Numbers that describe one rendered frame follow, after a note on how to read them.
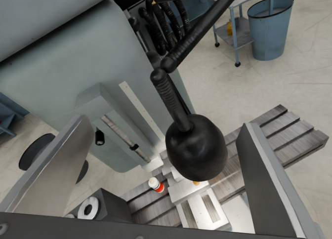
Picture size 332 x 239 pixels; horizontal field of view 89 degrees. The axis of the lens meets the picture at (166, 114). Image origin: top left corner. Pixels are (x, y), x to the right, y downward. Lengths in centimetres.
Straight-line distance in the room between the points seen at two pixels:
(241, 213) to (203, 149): 66
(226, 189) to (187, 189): 17
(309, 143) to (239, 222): 41
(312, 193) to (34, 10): 179
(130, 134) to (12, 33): 18
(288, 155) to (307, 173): 101
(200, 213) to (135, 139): 46
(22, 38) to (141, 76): 14
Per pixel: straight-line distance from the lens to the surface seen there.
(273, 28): 256
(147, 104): 30
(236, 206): 83
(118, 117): 26
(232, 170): 79
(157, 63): 40
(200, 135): 18
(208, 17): 19
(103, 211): 73
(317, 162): 189
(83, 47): 25
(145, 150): 33
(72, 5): 21
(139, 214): 87
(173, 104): 15
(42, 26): 22
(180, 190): 69
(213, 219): 68
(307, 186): 179
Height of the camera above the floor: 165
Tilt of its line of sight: 43 degrees down
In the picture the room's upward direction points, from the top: 31 degrees counter-clockwise
